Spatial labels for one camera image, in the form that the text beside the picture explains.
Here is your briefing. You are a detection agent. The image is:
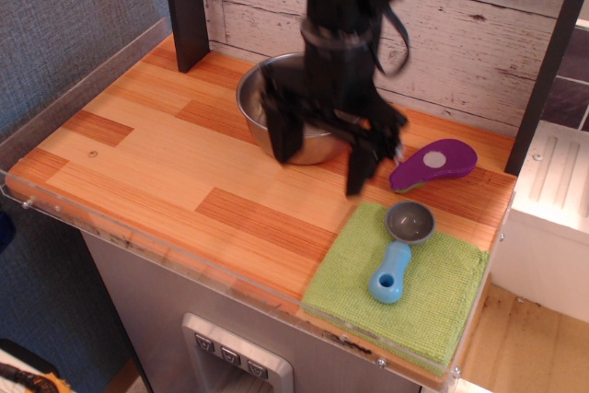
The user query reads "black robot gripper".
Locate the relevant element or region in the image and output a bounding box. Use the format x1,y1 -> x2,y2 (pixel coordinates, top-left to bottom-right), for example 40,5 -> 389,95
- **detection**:
262,37 -> 407,196

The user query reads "blue grey toy scooper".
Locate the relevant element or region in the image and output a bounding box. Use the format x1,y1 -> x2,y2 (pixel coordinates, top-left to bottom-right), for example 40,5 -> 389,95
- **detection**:
368,201 -> 436,305

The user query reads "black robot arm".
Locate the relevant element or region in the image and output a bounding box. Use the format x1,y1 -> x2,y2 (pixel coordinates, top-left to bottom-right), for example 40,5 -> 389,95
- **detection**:
260,0 -> 410,196

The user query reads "stainless steel pot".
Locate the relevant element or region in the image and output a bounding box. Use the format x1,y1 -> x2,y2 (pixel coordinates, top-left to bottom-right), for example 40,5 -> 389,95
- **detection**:
237,52 -> 349,166

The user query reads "purple toy eggplant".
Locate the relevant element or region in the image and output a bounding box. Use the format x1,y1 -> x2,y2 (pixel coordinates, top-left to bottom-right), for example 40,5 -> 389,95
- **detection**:
389,139 -> 479,193

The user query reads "green cloth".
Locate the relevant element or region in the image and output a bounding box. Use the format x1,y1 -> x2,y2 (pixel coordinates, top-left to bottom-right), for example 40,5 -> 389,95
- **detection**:
303,203 -> 490,371

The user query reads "silver toy fridge cabinet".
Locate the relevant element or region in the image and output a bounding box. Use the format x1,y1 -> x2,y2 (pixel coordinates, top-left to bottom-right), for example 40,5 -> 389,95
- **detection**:
83,234 -> 421,392

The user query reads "white toy sink unit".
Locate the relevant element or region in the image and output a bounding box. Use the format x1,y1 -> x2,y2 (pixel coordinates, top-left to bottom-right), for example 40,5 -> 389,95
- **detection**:
488,18 -> 589,323

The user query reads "silver dispenser panel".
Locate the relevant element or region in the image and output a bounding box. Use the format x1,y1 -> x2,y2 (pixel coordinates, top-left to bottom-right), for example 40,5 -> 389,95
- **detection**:
182,313 -> 295,392

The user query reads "orange black object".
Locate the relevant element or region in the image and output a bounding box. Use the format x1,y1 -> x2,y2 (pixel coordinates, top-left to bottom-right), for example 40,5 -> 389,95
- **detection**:
1,364 -> 72,393

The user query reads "clear acrylic guard rail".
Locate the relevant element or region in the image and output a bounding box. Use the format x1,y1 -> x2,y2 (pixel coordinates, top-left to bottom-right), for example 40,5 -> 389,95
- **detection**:
0,168 -> 515,378

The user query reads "dark left post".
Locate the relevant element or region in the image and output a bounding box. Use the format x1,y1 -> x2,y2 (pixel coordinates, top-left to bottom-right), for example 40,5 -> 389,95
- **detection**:
167,0 -> 210,73

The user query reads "dark post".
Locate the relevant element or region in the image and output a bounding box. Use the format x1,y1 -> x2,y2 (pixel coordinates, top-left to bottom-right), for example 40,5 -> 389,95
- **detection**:
504,0 -> 584,176
167,0 -> 210,73

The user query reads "dark right post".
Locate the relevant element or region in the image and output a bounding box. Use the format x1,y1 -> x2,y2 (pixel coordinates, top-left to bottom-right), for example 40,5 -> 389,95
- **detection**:
504,0 -> 584,176

